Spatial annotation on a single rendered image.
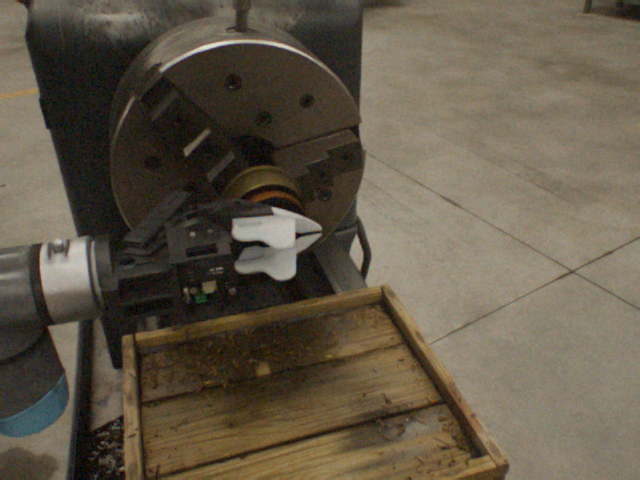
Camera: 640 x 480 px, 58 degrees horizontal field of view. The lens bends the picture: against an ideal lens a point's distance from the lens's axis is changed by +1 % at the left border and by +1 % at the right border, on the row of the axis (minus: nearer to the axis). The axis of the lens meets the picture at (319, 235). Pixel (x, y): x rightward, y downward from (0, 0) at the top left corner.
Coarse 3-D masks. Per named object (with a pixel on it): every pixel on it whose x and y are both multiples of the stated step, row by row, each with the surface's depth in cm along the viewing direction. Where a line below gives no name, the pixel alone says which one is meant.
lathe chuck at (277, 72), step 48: (192, 48) 62; (240, 48) 63; (288, 48) 64; (192, 96) 64; (240, 96) 65; (288, 96) 67; (336, 96) 69; (144, 144) 65; (288, 144) 70; (144, 192) 68; (192, 192) 70; (336, 192) 76
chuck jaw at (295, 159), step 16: (352, 128) 72; (304, 144) 70; (320, 144) 69; (336, 144) 68; (352, 144) 68; (272, 160) 68; (288, 160) 67; (304, 160) 66; (320, 160) 66; (336, 160) 69; (352, 160) 70; (304, 176) 64; (320, 176) 68; (304, 192) 65
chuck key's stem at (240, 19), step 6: (234, 0) 64; (240, 0) 63; (246, 0) 64; (234, 6) 64; (240, 6) 64; (246, 6) 64; (240, 12) 64; (246, 12) 65; (240, 18) 65; (246, 18) 65; (240, 24) 65; (246, 24) 65; (240, 30) 65; (246, 30) 66
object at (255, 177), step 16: (240, 176) 61; (256, 176) 61; (272, 176) 61; (288, 176) 63; (224, 192) 61; (240, 192) 59; (256, 192) 59; (272, 192) 58; (288, 192) 60; (288, 208) 58; (304, 208) 62
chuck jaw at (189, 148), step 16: (160, 80) 62; (144, 96) 62; (160, 96) 63; (176, 96) 59; (160, 112) 60; (176, 112) 60; (192, 112) 61; (160, 128) 60; (176, 128) 61; (192, 128) 61; (208, 128) 61; (192, 144) 62; (208, 144) 61; (224, 144) 61; (192, 160) 61; (208, 160) 62; (224, 160) 61; (240, 160) 62; (208, 176) 62; (224, 176) 61
